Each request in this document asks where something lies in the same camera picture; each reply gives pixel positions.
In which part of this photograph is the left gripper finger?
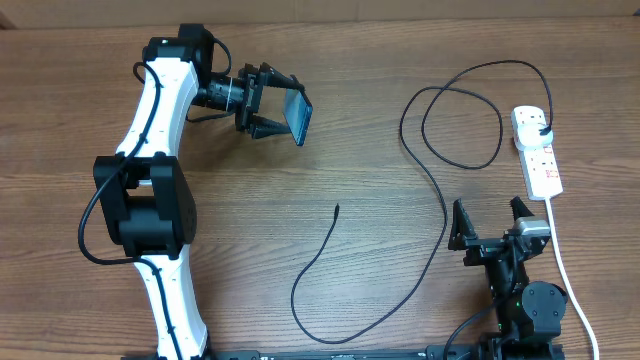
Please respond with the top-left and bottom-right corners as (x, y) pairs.
(259, 62), (305, 92)
(248, 115), (291, 139)

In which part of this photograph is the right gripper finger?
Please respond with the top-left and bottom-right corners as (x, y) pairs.
(510, 196), (533, 220)
(448, 198), (477, 251)

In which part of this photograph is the Samsung Galaxy smartphone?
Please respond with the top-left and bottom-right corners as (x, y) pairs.
(283, 89), (313, 146)

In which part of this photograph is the black USB charging cable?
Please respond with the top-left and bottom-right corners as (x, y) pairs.
(290, 59), (555, 346)

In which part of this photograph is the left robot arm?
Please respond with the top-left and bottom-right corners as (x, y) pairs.
(87, 24), (313, 359)

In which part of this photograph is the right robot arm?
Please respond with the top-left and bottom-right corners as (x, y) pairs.
(443, 197), (568, 360)

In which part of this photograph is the white charger plug adapter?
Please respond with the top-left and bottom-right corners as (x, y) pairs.
(514, 122), (554, 151)

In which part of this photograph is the white power strip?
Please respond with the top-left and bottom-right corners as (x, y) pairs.
(510, 105), (563, 201)

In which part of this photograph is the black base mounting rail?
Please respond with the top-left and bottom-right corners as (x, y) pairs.
(121, 345), (566, 360)

